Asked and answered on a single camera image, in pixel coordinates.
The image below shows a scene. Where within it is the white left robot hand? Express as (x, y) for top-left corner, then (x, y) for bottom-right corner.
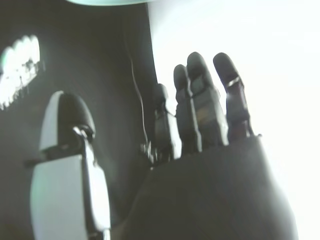
(29, 51), (300, 240)

